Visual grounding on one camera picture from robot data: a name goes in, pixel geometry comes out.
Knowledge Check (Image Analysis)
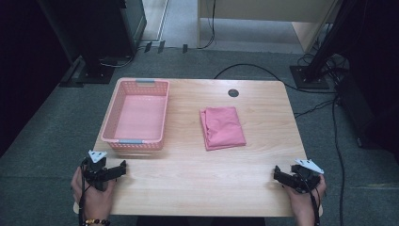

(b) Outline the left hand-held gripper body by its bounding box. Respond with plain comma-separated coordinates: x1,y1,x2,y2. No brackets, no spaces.
82,150,109,192

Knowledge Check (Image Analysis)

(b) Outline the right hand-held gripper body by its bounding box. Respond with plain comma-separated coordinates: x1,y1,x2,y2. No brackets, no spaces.
290,158,326,194

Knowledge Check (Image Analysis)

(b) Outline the pink plastic basket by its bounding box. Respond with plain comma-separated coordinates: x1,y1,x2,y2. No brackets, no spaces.
100,78,170,152

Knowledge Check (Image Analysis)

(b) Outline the pink cloth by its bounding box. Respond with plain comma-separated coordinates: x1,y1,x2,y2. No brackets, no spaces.
199,105,247,152

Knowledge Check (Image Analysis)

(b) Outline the person's right hand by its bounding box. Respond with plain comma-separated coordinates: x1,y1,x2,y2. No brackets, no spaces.
283,173,327,220

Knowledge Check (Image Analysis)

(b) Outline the person's left hand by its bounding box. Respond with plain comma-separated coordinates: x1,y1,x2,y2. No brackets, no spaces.
71,166,118,221

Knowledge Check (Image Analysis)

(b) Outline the black box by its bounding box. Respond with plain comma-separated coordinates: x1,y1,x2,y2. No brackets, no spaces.
336,73,399,155

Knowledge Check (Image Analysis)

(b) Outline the black stand with square base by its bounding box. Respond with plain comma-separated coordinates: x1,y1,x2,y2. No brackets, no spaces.
289,0,356,90

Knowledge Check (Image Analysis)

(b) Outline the black stand with flat base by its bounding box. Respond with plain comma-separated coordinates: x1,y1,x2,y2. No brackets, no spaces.
37,0,148,89

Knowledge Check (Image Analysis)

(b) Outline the light wooden desk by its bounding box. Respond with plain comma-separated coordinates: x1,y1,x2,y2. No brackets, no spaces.
197,0,343,54

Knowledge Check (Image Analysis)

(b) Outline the right hand-held gripper cable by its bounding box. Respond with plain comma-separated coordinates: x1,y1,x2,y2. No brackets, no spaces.
308,187,322,226

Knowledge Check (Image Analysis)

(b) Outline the hand-held gripper cable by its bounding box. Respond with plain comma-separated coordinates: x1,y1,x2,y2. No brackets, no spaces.
308,187,322,226
77,157,92,226

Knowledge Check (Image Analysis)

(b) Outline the left hand-held gripper cable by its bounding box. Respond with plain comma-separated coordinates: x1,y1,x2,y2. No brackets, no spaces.
77,157,92,226

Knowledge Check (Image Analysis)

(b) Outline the thin black floor cable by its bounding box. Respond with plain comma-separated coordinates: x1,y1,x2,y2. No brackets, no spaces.
293,93,346,226

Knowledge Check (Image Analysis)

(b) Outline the beaded bracelet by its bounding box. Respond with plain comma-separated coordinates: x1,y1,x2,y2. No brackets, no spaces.
82,218,112,226

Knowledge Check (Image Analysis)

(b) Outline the long black floor cable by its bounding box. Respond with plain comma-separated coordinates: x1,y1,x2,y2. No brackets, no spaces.
214,63,339,95

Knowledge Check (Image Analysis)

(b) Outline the black hanging cable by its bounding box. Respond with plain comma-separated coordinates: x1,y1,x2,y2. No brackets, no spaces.
197,0,218,50

